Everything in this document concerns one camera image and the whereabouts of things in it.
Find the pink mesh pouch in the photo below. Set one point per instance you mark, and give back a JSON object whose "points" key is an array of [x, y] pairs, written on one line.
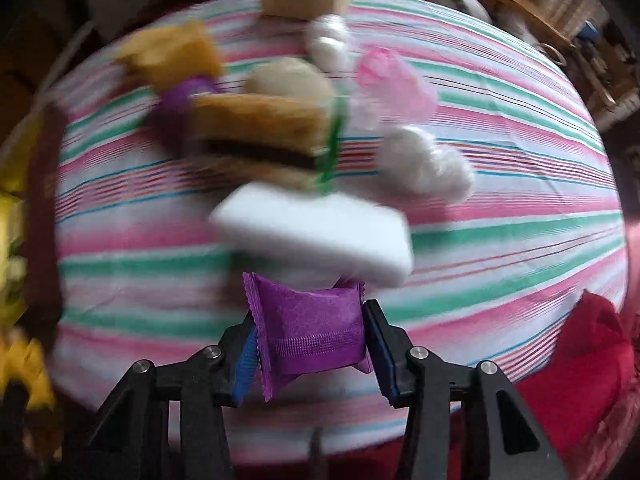
{"points": [[395, 85]]}

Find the purple sachet packet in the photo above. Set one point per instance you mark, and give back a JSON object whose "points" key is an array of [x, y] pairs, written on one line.
{"points": [[310, 330]]}

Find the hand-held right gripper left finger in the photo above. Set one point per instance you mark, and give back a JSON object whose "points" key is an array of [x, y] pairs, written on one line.
{"points": [[243, 365]]}

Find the green plastic strip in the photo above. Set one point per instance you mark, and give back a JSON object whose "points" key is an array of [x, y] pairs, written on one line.
{"points": [[330, 150]]}

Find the white rectangular foam block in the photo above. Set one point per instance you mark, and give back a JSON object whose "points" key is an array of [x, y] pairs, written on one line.
{"points": [[320, 232]]}

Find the small yellow sponge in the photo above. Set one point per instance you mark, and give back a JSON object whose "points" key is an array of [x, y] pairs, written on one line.
{"points": [[170, 55]]}

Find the red cloth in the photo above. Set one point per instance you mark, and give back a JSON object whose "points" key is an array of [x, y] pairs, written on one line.
{"points": [[575, 375]]}

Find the wooden side shelf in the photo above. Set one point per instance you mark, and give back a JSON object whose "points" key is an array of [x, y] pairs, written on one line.
{"points": [[520, 0]]}

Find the yellow cloth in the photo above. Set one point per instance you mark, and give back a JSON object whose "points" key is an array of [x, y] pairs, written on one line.
{"points": [[12, 230]]}

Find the striped bed sheet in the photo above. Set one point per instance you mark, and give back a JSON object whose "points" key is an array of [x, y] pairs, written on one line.
{"points": [[500, 240]]}

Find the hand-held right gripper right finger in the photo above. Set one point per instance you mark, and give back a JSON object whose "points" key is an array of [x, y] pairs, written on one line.
{"points": [[386, 360]]}

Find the purple mesh pouch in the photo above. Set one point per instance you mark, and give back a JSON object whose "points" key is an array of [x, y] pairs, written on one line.
{"points": [[177, 102]]}

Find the large yellow sponge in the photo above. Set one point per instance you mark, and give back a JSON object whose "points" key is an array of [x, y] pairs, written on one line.
{"points": [[260, 122]]}

